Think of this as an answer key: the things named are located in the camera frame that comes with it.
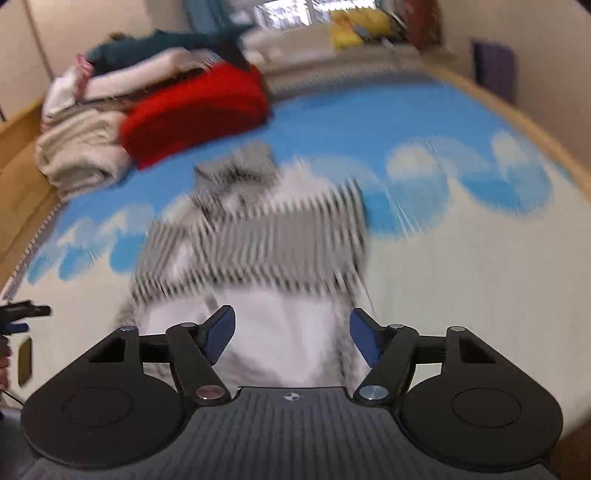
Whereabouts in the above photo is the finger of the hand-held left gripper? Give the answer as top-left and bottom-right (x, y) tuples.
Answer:
(0, 300), (52, 324)

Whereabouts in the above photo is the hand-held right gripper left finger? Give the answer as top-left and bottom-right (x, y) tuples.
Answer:
(88, 305), (236, 407)

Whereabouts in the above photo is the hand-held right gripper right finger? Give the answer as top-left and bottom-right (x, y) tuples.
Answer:
(349, 307), (497, 404)

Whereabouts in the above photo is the black white striped hoodie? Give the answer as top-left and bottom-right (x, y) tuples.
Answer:
(113, 141), (384, 388)

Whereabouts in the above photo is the blue patterned bed sheet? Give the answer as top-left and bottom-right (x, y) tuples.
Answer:
(0, 69), (591, 435)

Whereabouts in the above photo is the cream folded blanket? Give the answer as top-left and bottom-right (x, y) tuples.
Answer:
(36, 108), (136, 202)

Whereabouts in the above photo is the red folded blanket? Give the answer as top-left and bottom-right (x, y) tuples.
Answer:
(121, 62), (271, 171)

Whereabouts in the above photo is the pink white cloth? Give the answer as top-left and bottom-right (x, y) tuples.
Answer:
(44, 53), (94, 121)

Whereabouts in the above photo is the white wardrobe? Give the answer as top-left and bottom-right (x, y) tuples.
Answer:
(0, 0), (52, 121)

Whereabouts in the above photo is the white folded quilt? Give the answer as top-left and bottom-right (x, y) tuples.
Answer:
(88, 48), (218, 101)

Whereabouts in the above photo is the purple panel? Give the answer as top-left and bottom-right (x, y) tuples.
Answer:
(471, 41), (516, 105)

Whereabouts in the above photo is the dark teal shark plush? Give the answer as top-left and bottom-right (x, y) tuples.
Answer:
(85, 21), (259, 75)

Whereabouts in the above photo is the white window sill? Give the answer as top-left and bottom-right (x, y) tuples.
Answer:
(245, 23), (445, 80)

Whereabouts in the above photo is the yellow plush toy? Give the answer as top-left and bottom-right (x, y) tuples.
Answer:
(330, 10), (366, 49)
(358, 8), (394, 37)

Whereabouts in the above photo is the dark red cushion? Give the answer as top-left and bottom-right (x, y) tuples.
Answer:
(406, 0), (445, 49)

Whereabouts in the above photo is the blue curtain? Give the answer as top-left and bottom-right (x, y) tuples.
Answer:
(185, 0), (260, 38)

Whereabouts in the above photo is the window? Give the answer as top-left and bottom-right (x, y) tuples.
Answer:
(254, 0), (407, 29)

